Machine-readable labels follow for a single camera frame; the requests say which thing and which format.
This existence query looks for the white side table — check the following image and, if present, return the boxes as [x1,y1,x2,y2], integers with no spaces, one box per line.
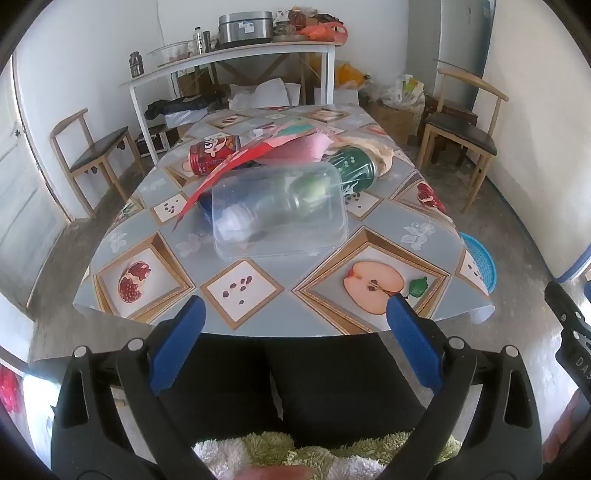
[119,41,336,163]

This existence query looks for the red drink can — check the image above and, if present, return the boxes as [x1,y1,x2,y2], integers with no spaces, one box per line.
[188,134,240,177]

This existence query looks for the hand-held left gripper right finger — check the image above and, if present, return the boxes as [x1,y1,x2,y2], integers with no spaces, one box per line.
[383,295,543,480]

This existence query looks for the beige tissue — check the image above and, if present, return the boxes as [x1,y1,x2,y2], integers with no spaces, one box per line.
[344,134,394,174]

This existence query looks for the blue cardboard box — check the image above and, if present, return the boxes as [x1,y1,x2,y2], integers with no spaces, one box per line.
[198,187,218,217]

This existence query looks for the orange plastic bag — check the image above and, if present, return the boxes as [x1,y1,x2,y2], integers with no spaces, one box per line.
[300,23,348,45]

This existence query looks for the pink textured sheet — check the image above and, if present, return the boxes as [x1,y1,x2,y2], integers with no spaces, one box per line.
[259,131,340,162]

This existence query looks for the wooden chair with straight back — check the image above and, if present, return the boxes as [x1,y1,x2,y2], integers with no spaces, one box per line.
[50,108,145,219]

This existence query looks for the white door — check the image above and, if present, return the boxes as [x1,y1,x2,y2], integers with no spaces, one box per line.
[0,55,70,305]

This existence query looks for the red paper wrapper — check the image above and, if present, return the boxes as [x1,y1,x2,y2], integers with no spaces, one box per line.
[173,138,296,234]

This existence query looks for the grey refrigerator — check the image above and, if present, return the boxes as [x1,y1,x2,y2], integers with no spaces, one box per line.
[441,0,492,84]

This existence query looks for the fruit print tablecloth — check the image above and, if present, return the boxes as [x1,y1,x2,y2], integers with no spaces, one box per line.
[74,104,497,337]

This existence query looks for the clear glass bowl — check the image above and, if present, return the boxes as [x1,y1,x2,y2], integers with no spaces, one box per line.
[148,42,191,64]

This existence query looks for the black bag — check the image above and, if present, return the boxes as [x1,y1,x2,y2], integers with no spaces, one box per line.
[145,92,227,121]

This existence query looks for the red cloth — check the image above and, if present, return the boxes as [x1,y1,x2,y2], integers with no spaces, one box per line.
[0,364,21,416]

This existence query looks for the white plastic bags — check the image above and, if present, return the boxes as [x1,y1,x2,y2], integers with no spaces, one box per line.
[381,74,426,109]

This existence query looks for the large cardboard box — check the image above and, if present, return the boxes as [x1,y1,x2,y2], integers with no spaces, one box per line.
[367,99,419,145]

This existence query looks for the person's right hand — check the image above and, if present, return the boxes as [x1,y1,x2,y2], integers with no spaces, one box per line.
[542,390,591,464]

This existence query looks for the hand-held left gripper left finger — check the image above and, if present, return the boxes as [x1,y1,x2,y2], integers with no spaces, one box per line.
[51,295,218,480]

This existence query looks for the yellow plastic bag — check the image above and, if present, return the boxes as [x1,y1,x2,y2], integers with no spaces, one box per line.
[335,62,370,88]

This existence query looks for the white paper sheets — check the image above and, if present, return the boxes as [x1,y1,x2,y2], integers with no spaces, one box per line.
[229,78,308,110]

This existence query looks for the clear plastic bottle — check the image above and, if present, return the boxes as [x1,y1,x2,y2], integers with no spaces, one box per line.
[217,180,296,241]

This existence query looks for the green white fluffy garment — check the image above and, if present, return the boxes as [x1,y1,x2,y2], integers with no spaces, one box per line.
[191,431,462,480]

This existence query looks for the small cardboard box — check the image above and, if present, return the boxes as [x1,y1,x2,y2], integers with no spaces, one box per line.
[178,69,218,97]

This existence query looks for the green plastic bottle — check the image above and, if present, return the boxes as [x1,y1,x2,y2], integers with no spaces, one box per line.
[291,147,380,210]

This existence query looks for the blue plastic basket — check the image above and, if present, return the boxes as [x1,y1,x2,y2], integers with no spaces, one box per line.
[461,232,498,295]

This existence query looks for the silver metal pot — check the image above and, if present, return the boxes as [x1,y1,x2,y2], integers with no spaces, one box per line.
[218,14,273,45]

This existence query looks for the wooden chair with curved back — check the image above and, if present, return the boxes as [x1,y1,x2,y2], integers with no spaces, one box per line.
[418,68,509,214]

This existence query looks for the clear plastic container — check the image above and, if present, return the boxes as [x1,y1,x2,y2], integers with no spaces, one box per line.
[211,161,350,261]

